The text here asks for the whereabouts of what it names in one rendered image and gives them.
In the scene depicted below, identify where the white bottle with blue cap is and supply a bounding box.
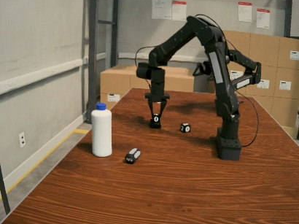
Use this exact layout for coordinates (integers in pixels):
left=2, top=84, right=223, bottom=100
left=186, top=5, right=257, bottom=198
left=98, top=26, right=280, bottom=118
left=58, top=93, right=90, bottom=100
left=91, top=103, right=112, bottom=157

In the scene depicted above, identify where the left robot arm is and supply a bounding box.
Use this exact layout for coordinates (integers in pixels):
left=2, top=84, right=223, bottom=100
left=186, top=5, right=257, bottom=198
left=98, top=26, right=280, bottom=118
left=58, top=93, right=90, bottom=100
left=136, top=16, right=242, bottom=150

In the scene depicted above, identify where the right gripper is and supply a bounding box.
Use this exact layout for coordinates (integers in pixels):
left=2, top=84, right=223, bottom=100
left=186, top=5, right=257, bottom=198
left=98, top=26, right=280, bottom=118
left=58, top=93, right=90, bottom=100
left=193, top=60, right=213, bottom=81

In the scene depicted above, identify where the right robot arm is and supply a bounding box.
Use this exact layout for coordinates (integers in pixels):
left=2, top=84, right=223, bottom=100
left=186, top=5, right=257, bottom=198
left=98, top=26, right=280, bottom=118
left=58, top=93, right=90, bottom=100
left=223, top=41, right=261, bottom=90

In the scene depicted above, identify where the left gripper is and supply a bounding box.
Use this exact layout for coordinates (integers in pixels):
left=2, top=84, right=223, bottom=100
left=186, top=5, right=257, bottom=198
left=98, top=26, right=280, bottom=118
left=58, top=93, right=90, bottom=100
left=145, top=81, right=170, bottom=117

